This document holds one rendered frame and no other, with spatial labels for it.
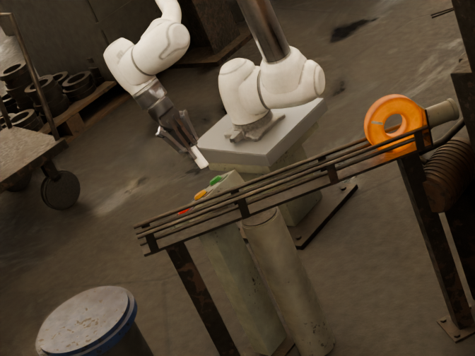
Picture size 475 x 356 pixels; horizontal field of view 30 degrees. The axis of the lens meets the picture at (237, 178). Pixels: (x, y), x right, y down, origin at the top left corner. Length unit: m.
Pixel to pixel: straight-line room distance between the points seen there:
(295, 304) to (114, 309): 0.53
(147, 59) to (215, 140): 0.95
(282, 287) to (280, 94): 0.81
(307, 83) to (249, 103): 0.24
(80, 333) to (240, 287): 0.50
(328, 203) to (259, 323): 0.82
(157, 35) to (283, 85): 0.79
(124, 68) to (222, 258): 0.63
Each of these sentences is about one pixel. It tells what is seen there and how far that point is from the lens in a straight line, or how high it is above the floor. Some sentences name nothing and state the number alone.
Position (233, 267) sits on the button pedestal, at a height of 0.36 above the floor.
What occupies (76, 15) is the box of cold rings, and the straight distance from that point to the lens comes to 5.35.
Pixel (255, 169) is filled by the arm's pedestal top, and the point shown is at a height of 0.33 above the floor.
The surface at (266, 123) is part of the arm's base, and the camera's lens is 3.29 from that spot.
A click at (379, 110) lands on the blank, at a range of 2.30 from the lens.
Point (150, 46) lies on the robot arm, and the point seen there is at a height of 1.07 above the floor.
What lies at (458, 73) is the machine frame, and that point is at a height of 0.87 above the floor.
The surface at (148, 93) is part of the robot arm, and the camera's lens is 2.57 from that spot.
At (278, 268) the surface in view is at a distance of 2.59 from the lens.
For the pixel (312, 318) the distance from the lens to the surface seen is 2.71.
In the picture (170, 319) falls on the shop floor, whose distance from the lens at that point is 3.27.
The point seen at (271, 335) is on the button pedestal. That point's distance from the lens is 2.86.
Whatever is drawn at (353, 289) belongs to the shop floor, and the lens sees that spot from 3.02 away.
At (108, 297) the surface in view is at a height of 0.43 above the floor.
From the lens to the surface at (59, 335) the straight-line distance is 2.68.
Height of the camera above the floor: 1.76
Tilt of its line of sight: 26 degrees down
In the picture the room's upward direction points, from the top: 24 degrees counter-clockwise
